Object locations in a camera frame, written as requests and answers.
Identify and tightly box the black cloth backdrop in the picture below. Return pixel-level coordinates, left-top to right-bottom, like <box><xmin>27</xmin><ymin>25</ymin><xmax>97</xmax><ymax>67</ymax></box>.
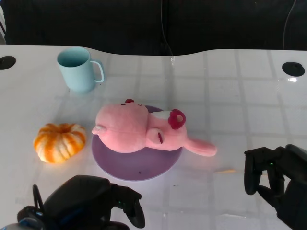
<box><xmin>0</xmin><ymin>0</ymin><xmax>307</xmax><ymax>56</ymax></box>

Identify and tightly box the white object at edge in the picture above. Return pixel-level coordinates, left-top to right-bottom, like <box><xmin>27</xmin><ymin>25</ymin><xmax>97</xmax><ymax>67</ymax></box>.
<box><xmin>0</xmin><ymin>4</ymin><xmax>7</xmax><ymax>45</ymax></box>

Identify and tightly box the light blue plastic mug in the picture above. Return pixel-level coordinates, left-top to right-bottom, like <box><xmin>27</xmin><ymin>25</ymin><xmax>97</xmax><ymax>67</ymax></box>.
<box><xmin>56</xmin><ymin>46</ymin><xmax>106</xmax><ymax>93</ymax></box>

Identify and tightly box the black round cable grommet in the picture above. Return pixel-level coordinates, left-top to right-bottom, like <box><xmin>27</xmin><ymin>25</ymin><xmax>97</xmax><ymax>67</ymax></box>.
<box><xmin>281</xmin><ymin>61</ymin><xmax>305</xmax><ymax>77</ymax></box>
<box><xmin>0</xmin><ymin>56</ymin><xmax>16</xmax><ymax>70</ymax></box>

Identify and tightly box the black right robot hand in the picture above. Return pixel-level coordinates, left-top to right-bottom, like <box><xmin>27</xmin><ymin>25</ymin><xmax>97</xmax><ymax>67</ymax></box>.
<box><xmin>244</xmin><ymin>144</ymin><xmax>307</xmax><ymax>230</ymax></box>

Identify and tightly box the orange white striped pumpkin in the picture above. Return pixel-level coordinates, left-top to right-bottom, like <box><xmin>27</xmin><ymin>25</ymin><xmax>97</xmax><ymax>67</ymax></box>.
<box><xmin>33</xmin><ymin>123</ymin><xmax>87</xmax><ymax>164</ymax></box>

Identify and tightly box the lavender plastic plate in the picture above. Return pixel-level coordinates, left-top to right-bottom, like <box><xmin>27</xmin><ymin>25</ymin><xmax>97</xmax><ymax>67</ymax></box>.
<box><xmin>91</xmin><ymin>104</ymin><xmax>185</xmax><ymax>181</ymax></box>

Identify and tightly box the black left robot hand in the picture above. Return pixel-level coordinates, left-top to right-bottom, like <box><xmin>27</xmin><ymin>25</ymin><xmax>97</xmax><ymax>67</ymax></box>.
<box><xmin>44</xmin><ymin>174</ymin><xmax>146</xmax><ymax>230</ymax></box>

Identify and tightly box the thin hanging cable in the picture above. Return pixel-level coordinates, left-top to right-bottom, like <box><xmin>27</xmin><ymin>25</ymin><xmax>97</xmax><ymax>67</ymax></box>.
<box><xmin>160</xmin><ymin>0</ymin><xmax>174</xmax><ymax>56</ymax></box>
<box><xmin>282</xmin><ymin>0</ymin><xmax>298</xmax><ymax>50</ymax></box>

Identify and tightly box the pink plush doll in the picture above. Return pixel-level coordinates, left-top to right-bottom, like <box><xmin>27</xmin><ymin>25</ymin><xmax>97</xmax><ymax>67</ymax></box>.
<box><xmin>92</xmin><ymin>98</ymin><xmax>218</xmax><ymax>158</ymax></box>

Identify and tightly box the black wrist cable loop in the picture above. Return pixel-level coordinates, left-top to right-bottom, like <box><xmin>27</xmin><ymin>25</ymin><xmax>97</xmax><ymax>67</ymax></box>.
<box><xmin>32</xmin><ymin>184</ymin><xmax>46</xmax><ymax>211</ymax></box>

